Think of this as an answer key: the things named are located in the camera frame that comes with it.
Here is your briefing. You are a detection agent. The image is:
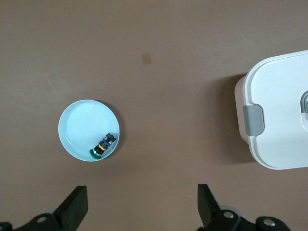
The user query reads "white lunch box grey handle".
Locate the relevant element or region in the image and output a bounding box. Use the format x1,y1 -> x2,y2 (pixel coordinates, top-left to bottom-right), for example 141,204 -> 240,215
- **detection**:
234,50 -> 308,170

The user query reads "brown tape patch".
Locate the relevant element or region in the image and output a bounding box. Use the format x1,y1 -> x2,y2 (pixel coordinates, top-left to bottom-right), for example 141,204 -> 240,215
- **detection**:
141,53 -> 153,65

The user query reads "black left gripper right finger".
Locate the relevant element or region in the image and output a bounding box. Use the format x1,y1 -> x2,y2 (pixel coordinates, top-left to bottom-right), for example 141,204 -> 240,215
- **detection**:
197,184 -> 291,231

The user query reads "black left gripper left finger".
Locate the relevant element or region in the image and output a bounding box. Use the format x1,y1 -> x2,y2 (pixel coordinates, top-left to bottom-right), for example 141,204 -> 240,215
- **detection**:
0,185 -> 88,231

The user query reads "light blue round plate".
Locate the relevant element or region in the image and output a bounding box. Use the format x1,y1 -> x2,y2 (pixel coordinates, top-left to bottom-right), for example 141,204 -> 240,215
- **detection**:
57,99 -> 120,162

